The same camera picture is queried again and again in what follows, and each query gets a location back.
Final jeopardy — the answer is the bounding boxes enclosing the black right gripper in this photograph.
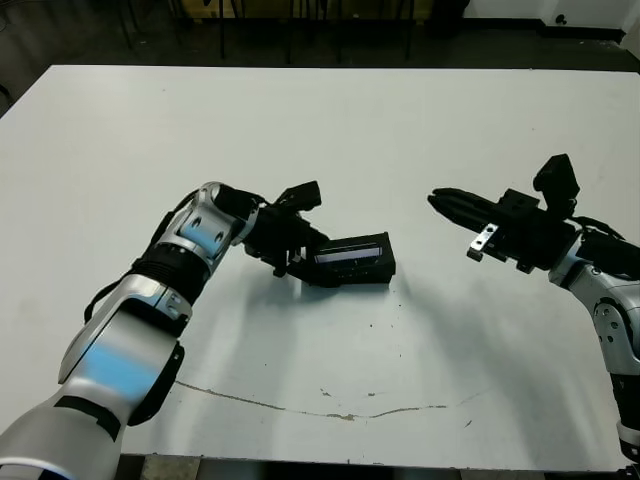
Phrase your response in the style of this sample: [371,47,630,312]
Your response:
[427,186,582,275]

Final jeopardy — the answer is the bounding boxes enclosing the black printed box lid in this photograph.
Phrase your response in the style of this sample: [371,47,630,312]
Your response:
[299,231,396,281]

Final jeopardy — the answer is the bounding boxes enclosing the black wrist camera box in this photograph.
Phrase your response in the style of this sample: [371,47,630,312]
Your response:
[276,180,321,214]
[531,153,581,217]

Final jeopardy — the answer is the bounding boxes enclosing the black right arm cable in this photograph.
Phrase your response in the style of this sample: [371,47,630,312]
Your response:
[569,214,629,244]

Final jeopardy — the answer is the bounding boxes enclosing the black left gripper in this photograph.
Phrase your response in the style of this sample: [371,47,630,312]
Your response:
[243,202,333,290]

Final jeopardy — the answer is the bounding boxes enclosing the black robot body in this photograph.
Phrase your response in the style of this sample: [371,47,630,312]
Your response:
[269,462,471,480]

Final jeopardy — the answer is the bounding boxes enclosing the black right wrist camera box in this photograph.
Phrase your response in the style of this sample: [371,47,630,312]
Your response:
[531,153,581,217]

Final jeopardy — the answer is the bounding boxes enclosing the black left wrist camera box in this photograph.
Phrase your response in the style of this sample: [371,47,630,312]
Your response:
[276,180,321,214]

